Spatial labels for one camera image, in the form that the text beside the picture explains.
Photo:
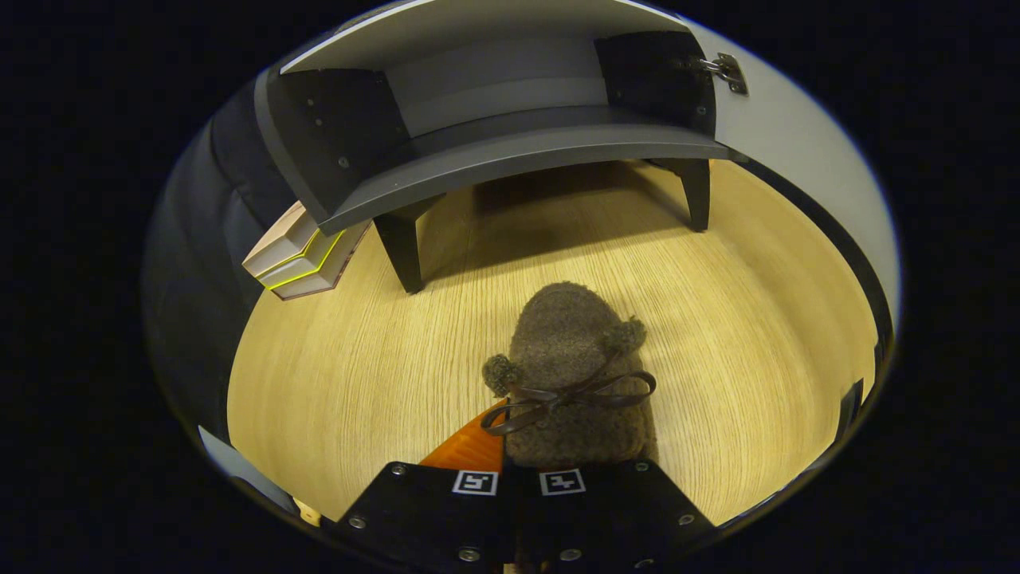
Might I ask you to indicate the brown-cover book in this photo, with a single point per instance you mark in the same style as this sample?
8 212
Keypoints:
327 275

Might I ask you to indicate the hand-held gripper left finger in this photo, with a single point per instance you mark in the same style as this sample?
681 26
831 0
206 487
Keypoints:
422 518

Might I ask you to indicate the dark grey shoe cabinet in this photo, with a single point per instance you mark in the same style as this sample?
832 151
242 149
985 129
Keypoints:
478 159

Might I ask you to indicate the pale grey panel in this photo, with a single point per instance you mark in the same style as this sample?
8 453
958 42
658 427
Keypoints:
239 470

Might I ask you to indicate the black metal stand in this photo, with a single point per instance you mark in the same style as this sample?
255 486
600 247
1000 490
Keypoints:
849 406

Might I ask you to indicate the brown fluffy shoe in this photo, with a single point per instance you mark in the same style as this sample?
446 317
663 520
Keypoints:
566 351

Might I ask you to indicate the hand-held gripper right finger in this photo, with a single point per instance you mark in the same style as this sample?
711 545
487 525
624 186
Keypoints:
613 518

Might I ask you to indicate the yellow-edged book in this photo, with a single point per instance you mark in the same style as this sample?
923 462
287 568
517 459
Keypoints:
307 261

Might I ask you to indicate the black backdrop cloth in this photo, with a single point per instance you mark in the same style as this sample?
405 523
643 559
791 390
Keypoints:
199 279

